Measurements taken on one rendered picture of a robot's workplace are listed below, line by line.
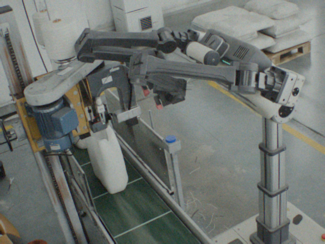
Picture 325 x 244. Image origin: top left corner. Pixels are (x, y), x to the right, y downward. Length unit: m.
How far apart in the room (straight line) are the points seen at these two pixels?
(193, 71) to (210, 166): 2.25
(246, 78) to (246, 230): 1.40
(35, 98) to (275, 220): 1.40
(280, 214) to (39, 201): 2.08
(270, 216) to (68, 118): 1.17
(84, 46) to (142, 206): 1.28
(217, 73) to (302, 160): 2.30
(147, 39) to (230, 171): 1.89
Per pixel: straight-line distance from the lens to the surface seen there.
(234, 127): 4.16
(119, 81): 2.34
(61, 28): 1.96
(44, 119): 2.08
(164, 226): 2.65
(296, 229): 2.75
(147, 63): 1.47
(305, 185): 3.46
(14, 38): 2.19
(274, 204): 2.37
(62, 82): 2.06
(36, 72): 5.12
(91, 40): 1.88
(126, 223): 2.72
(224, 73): 1.51
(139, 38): 1.95
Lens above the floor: 2.20
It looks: 30 degrees down
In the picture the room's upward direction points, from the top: 9 degrees counter-clockwise
